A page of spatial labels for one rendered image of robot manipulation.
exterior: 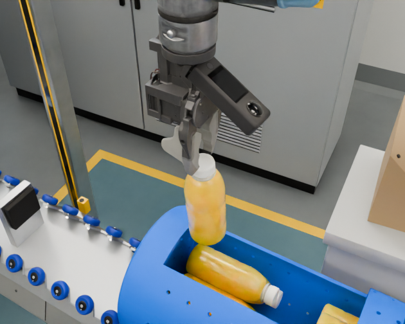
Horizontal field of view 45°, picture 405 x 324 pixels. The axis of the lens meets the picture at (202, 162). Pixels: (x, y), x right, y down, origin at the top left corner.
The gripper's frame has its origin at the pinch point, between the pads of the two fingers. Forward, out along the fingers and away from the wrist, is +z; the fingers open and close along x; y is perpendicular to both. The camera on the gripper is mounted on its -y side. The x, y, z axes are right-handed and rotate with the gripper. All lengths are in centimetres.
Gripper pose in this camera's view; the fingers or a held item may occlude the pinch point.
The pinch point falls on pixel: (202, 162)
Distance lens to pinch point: 75.5
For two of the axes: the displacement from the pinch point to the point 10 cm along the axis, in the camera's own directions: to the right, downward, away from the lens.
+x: -5.1, 5.8, -6.4
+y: -8.6, -3.4, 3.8
